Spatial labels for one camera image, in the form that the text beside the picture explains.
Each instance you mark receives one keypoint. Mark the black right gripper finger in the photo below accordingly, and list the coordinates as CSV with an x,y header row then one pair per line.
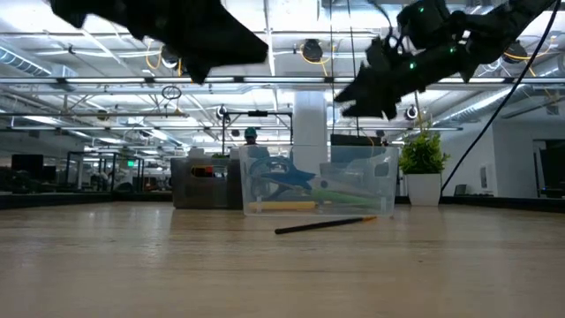
x,y
375,109
364,86

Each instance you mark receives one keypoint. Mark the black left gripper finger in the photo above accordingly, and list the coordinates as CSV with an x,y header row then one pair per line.
x,y
198,70
238,44

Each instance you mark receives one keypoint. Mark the clear plastic container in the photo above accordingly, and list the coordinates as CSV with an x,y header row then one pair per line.
x,y
353,168

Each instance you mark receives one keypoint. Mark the thin black paintbrush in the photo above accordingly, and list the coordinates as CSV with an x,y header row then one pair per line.
x,y
322,225

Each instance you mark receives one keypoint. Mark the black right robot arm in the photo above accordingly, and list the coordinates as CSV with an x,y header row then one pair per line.
x,y
485,26

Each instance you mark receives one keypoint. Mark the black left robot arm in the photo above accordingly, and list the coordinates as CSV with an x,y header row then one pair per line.
x,y
101,11

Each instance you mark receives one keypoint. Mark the black rectangular screen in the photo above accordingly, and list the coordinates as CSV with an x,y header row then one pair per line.
x,y
353,140

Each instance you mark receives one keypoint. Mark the person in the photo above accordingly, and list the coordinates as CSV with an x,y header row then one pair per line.
x,y
250,132

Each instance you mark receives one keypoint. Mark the green plant white pot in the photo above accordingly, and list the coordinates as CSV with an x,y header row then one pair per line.
x,y
424,185

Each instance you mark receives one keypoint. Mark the black monitor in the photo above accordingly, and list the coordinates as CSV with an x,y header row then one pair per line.
x,y
26,165

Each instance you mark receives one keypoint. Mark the black aluminium table frame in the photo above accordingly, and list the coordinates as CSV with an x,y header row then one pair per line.
x,y
66,199

